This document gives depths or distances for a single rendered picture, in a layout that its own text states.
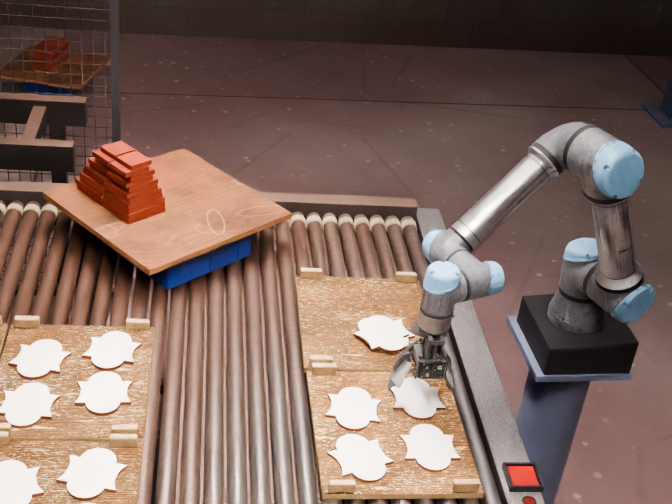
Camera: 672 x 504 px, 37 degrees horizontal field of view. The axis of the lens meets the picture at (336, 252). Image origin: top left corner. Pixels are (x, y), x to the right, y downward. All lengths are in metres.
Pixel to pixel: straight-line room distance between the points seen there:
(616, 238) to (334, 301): 0.77
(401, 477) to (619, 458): 1.78
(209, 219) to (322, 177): 2.55
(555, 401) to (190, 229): 1.11
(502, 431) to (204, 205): 1.07
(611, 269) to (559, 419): 0.57
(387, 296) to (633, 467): 1.46
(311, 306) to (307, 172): 2.74
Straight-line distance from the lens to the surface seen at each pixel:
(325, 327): 2.62
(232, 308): 2.69
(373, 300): 2.75
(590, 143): 2.32
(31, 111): 3.55
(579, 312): 2.72
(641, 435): 4.05
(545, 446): 2.97
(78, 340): 2.56
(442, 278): 2.17
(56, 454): 2.26
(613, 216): 2.40
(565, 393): 2.85
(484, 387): 2.56
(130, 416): 2.33
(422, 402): 2.42
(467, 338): 2.71
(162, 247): 2.71
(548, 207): 5.43
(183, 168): 3.10
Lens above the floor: 2.48
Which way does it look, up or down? 32 degrees down
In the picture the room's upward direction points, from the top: 7 degrees clockwise
